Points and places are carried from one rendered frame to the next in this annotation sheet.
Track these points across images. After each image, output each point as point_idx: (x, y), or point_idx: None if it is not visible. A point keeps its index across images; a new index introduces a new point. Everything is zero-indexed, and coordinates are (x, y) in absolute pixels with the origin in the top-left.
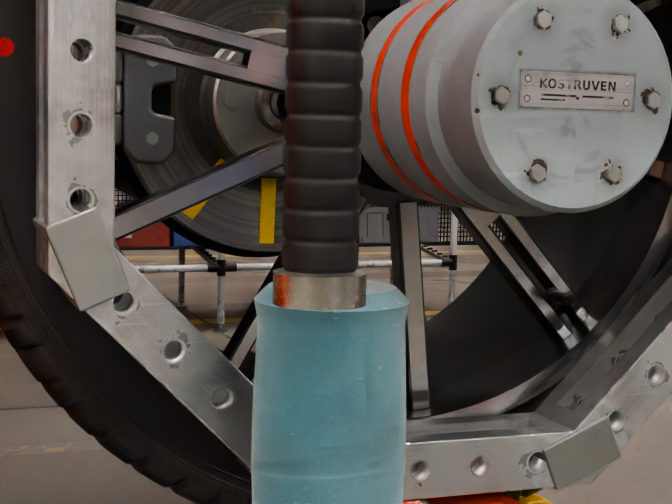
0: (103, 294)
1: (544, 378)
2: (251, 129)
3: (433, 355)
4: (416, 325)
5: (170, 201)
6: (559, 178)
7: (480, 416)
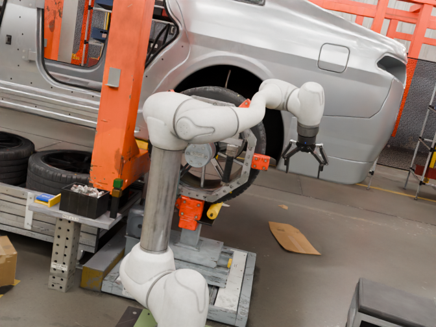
0: None
1: (218, 188)
2: None
3: (216, 182)
4: (202, 176)
5: None
6: (193, 163)
7: (204, 190)
